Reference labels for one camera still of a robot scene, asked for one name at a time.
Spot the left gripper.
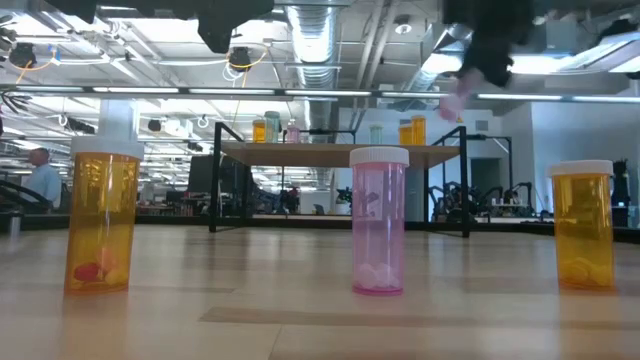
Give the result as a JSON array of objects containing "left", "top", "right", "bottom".
[{"left": 197, "top": 0, "right": 275, "bottom": 54}]

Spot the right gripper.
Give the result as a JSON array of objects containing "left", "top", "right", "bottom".
[{"left": 442, "top": 0, "right": 534, "bottom": 87}]

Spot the black ceiling device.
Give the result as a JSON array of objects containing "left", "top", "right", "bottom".
[
  {"left": 228, "top": 45, "right": 253, "bottom": 72},
  {"left": 8, "top": 42, "right": 37, "bottom": 69}
]

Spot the long linear ceiling light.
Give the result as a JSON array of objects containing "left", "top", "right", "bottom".
[{"left": 0, "top": 84, "right": 640, "bottom": 104}]

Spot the white column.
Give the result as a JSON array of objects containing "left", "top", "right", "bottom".
[{"left": 97, "top": 98, "right": 140, "bottom": 142}]

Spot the black background monitor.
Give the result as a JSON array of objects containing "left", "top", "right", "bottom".
[{"left": 187, "top": 154, "right": 251, "bottom": 195}]

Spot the black background equipment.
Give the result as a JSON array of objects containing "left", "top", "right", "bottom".
[{"left": 611, "top": 158, "right": 632, "bottom": 229}]

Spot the orange pill bottle, red pill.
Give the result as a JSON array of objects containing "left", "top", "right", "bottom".
[{"left": 63, "top": 135, "right": 146, "bottom": 295}]

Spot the person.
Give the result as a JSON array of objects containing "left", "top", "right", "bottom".
[{"left": 22, "top": 147, "right": 63, "bottom": 211}]

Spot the grey rectangular ventilation duct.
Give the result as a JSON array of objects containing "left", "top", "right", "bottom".
[{"left": 387, "top": 0, "right": 469, "bottom": 112}]

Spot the silver spiral ventilation duct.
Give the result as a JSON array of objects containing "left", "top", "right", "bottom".
[{"left": 284, "top": 4, "right": 342, "bottom": 132}]

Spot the wooden shelf, black metal frame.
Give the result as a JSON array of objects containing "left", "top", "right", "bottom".
[{"left": 208, "top": 121, "right": 514, "bottom": 239}]

